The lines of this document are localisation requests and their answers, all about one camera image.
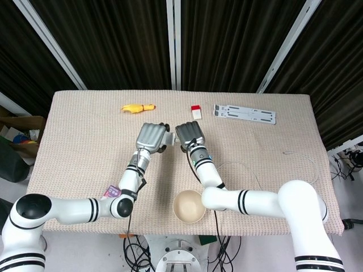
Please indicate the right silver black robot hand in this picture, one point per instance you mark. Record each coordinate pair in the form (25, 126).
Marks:
(190, 134)

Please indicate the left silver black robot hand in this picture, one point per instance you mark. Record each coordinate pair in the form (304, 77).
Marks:
(151, 137)

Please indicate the white power adapter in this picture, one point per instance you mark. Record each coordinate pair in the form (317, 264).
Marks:
(170, 139)

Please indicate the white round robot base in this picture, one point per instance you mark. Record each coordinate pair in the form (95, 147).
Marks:
(178, 258)

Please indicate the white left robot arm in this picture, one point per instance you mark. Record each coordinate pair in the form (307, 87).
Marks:
(71, 209)

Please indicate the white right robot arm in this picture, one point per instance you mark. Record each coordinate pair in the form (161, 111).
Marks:
(255, 201)

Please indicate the red and white small box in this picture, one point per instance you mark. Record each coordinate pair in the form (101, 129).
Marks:
(196, 113)

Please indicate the yellow rubber chicken toy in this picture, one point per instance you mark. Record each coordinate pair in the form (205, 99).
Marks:
(134, 108)

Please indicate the silver folding laptop stand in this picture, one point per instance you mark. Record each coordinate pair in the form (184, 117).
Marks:
(244, 114)

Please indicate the beige woven tablecloth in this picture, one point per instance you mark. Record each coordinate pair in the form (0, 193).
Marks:
(85, 141)

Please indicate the purple tissue pack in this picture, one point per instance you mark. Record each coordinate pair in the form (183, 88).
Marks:
(112, 192)

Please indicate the beige bowl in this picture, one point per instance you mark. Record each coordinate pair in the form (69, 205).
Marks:
(188, 208)

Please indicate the black pleated curtain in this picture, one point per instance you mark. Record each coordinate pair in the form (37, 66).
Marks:
(119, 42)

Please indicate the brown cardboard box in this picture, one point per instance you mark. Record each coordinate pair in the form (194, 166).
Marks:
(20, 124)

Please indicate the black bag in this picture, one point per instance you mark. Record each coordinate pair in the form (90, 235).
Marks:
(11, 167)

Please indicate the white vertical frame post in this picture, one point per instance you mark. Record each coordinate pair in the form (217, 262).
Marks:
(173, 42)

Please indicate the white slanted frame post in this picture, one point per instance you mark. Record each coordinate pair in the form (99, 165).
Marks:
(286, 48)
(54, 45)

